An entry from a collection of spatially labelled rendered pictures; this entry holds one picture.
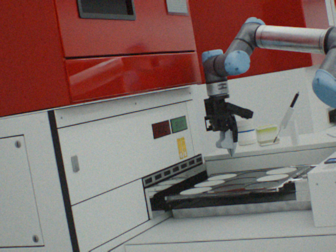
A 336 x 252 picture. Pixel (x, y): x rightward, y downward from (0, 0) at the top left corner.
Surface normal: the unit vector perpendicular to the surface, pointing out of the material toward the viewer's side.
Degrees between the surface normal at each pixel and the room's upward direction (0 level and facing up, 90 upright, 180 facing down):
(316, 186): 90
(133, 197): 90
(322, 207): 90
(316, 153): 90
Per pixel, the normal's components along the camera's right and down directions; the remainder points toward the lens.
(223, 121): 0.42, -0.02
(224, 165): -0.45, 0.12
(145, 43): 0.88, -0.12
